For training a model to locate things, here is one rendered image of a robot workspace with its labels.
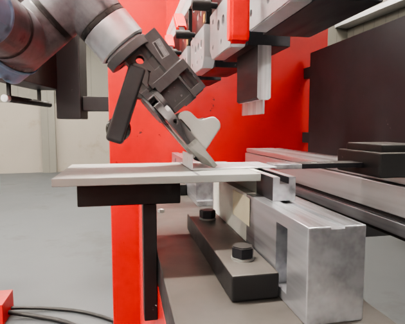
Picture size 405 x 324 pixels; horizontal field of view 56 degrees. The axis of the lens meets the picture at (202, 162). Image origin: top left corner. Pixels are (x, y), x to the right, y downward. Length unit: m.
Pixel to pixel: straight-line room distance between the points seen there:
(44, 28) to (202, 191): 0.52
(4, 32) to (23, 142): 9.20
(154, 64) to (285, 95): 1.03
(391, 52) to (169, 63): 0.73
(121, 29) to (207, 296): 0.36
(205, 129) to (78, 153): 9.03
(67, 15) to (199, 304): 0.40
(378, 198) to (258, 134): 0.86
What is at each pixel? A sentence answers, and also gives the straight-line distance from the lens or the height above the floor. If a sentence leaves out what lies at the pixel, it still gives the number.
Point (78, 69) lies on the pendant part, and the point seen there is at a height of 1.33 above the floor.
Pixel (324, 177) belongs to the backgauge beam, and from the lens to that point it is 0.87.
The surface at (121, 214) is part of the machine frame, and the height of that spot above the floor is 0.74.
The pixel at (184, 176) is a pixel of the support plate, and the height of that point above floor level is 1.00.
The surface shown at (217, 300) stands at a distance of 0.44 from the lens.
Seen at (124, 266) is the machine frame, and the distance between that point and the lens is 1.51.
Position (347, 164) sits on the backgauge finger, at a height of 1.00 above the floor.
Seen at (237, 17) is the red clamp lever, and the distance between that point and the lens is 0.43.
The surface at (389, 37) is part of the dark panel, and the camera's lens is 1.18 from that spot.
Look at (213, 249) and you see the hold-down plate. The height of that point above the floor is 0.90.
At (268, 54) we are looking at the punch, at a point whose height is 1.16.
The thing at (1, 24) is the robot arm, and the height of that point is 1.17.
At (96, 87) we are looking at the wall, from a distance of 9.58.
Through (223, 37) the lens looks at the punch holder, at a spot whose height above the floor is 1.20.
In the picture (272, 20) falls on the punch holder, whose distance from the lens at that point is 0.44.
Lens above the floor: 1.06
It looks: 5 degrees down
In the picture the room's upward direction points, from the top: straight up
